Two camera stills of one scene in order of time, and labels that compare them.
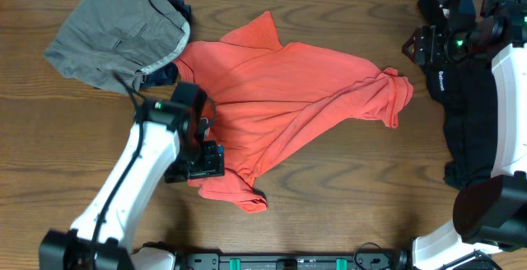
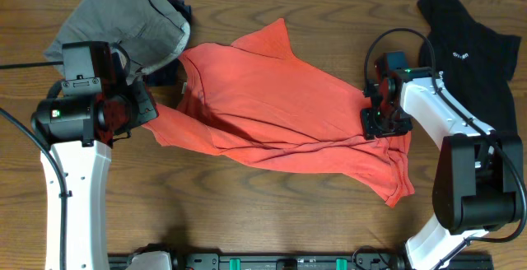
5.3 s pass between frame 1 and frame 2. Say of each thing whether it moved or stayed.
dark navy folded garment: stayed
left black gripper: moved
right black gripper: moved
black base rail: stayed
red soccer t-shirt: moved
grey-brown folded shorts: stayed
